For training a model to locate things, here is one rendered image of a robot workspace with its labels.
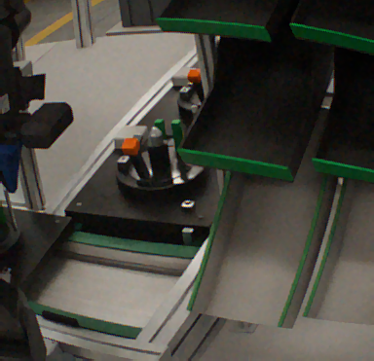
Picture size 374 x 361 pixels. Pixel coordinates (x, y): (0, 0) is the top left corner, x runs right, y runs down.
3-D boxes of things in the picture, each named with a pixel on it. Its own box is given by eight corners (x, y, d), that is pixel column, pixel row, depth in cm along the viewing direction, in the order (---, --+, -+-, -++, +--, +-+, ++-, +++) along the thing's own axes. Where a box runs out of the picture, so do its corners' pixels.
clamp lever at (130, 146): (149, 182, 138) (132, 148, 132) (136, 181, 139) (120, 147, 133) (157, 162, 140) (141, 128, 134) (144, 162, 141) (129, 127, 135)
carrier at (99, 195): (210, 238, 131) (198, 158, 125) (66, 221, 141) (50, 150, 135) (264, 153, 150) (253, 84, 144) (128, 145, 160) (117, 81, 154)
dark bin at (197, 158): (293, 183, 94) (273, 138, 89) (184, 164, 101) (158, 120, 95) (350, 17, 106) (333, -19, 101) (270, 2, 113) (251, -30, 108)
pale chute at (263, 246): (292, 329, 102) (280, 327, 98) (203, 314, 109) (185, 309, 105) (350, 113, 106) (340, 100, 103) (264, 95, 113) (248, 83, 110)
